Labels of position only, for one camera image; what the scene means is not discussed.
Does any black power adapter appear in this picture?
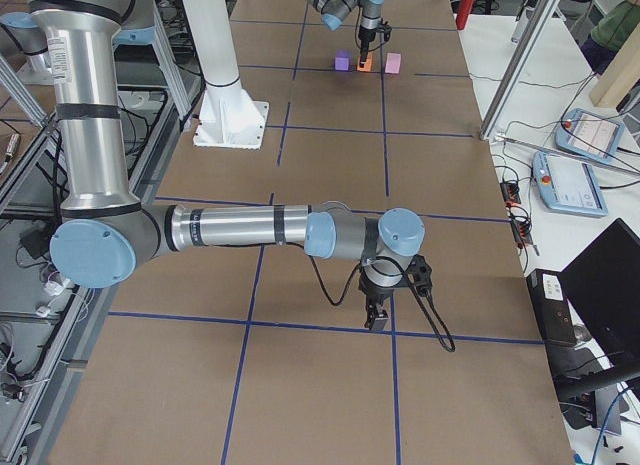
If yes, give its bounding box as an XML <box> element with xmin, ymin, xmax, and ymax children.
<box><xmin>20</xmin><ymin>228</ymin><xmax>52</xmax><ymax>259</ymax></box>

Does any orange block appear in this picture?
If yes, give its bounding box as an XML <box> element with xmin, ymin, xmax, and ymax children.
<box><xmin>356</xmin><ymin>54</ymin><xmax>373</xmax><ymax>72</ymax></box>

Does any blue tape line lengthwise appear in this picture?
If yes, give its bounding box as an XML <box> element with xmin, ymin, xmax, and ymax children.
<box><xmin>380</xmin><ymin>71</ymin><xmax>402</xmax><ymax>465</ymax></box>

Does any aluminium frame post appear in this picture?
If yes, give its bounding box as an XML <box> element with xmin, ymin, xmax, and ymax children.
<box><xmin>479</xmin><ymin>0</ymin><xmax>560</xmax><ymax>140</ymax></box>

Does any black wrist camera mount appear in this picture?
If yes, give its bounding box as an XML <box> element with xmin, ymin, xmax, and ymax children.
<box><xmin>406</xmin><ymin>254</ymin><xmax>433</xmax><ymax>299</ymax></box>

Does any black laptop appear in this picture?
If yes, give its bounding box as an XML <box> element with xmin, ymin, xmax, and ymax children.
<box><xmin>560</xmin><ymin>218</ymin><xmax>639</xmax><ymax>365</ymax></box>

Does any blue tape line crosswise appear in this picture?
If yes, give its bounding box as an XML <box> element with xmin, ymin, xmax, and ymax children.
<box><xmin>107</xmin><ymin>311</ymin><xmax>543</xmax><ymax>346</ymax></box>

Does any wooden beam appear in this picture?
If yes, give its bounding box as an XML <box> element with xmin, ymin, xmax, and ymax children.
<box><xmin>589</xmin><ymin>26</ymin><xmax>639</xmax><ymax>108</ymax></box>

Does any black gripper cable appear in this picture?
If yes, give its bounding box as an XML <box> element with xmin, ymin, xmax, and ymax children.
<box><xmin>308</xmin><ymin>257</ymin><xmax>457</xmax><ymax>354</ymax></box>

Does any person in green shirt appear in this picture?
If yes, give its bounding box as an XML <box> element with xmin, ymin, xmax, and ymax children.
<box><xmin>580</xmin><ymin>0</ymin><xmax>639</xmax><ymax>75</ymax></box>

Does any red fire extinguisher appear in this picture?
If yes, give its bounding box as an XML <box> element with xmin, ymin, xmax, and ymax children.
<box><xmin>456</xmin><ymin>0</ymin><xmax>475</xmax><ymax>30</ymax></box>

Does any black computer box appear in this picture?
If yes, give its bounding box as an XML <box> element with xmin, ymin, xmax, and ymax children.
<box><xmin>526</xmin><ymin>269</ymin><xmax>577</xmax><ymax>347</ymax></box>

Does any pink block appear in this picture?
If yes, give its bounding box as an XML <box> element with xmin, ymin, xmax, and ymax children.
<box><xmin>384</xmin><ymin>52</ymin><xmax>402</xmax><ymax>75</ymax></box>

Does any teach pendant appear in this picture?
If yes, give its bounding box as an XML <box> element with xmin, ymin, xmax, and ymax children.
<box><xmin>555</xmin><ymin>108</ymin><xmax>625</xmax><ymax>164</ymax></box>
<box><xmin>532</xmin><ymin>152</ymin><xmax>608</xmax><ymax>218</ymax></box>

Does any blue network cable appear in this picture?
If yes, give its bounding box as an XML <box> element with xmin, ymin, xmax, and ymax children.
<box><xmin>589</xmin><ymin>384</ymin><xmax>632</xmax><ymax>465</ymax></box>

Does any purple block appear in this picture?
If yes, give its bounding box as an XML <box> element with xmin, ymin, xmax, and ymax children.
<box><xmin>334</xmin><ymin>50</ymin><xmax>351</xmax><ymax>72</ymax></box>

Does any aluminium rail frame left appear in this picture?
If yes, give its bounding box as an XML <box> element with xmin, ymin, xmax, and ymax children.
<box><xmin>0</xmin><ymin>99</ymin><xmax>166</xmax><ymax>465</ymax></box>

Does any orange black connector box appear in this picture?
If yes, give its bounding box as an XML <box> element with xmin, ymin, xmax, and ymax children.
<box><xmin>500</xmin><ymin>181</ymin><xmax>521</xmax><ymax>206</ymax></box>

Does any far teach pendant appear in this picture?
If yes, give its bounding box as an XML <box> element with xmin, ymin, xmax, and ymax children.
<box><xmin>555</xmin><ymin>108</ymin><xmax>625</xmax><ymax>164</ymax></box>

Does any near teach pendant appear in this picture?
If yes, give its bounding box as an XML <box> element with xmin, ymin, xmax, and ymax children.
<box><xmin>532</xmin><ymin>152</ymin><xmax>608</xmax><ymax>218</ymax></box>

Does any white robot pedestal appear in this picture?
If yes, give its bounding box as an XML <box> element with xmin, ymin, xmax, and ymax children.
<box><xmin>182</xmin><ymin>0</ymin><xmax>269</xmax><ymax>149</ymax></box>

